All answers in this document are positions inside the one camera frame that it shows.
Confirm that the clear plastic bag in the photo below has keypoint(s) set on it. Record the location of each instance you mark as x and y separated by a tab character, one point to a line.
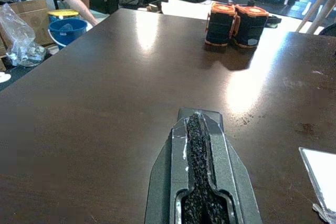
18	40

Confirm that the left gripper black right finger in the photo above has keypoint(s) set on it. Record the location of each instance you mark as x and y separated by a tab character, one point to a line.
231	182

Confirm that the flat black phone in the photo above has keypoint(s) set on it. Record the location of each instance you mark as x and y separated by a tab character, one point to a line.
321	171

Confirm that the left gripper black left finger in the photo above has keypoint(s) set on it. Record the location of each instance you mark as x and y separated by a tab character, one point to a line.
162	182

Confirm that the blue plastic bucket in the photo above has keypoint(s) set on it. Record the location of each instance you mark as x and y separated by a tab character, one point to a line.
68	31

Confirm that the flat black object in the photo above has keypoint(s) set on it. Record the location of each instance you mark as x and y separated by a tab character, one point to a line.
273	20

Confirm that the brown cardboard box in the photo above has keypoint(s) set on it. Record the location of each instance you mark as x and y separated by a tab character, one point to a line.
34	16

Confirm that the black and orange pouch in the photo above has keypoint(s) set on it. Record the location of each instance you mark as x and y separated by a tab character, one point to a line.
220	24
249	28

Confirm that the dark brown wooden table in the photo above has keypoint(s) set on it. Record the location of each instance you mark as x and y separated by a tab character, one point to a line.
105	103

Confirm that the container with yellow lid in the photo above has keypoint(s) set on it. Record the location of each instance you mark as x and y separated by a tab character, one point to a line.
63	14

